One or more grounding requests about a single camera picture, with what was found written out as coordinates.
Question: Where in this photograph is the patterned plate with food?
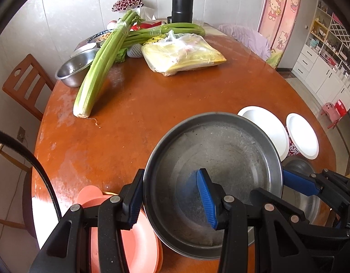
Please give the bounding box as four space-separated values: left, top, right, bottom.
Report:
85 31 116 47

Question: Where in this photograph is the purple cloth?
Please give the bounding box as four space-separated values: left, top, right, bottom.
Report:
217 24 270 60

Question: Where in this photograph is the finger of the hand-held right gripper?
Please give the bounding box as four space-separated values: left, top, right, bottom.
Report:
282 169 346 202
250 187 312 229

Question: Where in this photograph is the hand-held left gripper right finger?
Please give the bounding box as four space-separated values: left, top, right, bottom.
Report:
197 168 317 273

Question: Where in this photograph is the pink plastic stool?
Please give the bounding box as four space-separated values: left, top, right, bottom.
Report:
321 102 336 117

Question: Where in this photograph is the wrapped celery bunch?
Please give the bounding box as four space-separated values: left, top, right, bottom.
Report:
124 23 206 47

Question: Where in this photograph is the white display cabinet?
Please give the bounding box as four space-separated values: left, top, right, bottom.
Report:
291 0 350 109

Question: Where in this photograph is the round metal plate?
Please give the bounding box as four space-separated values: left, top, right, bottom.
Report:
143 112 284 260

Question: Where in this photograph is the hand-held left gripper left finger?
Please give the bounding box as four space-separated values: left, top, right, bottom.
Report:
28 169 145 273

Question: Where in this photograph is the fruit in white foam net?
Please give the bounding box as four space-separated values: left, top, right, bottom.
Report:
127 45 143 58

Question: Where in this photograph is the red plastic stool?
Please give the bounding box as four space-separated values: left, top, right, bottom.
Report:
328 99 349 130

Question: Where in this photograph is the green lettuce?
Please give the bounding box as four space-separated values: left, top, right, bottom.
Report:
114 48 128 64

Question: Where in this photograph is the brown wooden chair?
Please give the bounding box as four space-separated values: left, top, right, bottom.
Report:
2 54 56 121

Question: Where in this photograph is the steel bowl with scraps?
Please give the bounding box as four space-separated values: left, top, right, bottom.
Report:
55 48 100 88

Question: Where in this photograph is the long celery bunch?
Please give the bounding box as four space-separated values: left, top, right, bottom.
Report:
73 9 144 119

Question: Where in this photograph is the pink cartoon cat door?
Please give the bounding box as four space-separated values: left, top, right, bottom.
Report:
257 0 304 69

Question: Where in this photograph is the bentwood chair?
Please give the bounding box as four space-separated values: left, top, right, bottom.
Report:
0 142 33 234

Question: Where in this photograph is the black thermos bottle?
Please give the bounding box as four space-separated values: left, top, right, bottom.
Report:
171 0 195 24

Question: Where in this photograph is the orange plastic plate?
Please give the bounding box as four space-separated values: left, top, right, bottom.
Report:
76 185 164 273

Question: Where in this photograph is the red flat box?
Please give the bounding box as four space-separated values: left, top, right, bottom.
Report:
131 20 162 31

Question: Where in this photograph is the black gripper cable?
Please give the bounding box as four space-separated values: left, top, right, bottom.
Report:
0 128 62 225

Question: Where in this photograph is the yellow noodles plastic bag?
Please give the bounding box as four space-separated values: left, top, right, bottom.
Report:
141 30 227 77

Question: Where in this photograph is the small red paper bowl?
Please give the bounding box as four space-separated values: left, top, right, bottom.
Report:
286 113 319 160

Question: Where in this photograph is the large red paper bowl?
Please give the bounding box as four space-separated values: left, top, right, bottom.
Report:
237 106 290 162

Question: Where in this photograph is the red patterned bag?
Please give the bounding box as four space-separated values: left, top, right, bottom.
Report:
111 0 144 13

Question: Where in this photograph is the stainless steel bowl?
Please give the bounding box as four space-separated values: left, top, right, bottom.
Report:
280 159 323 234

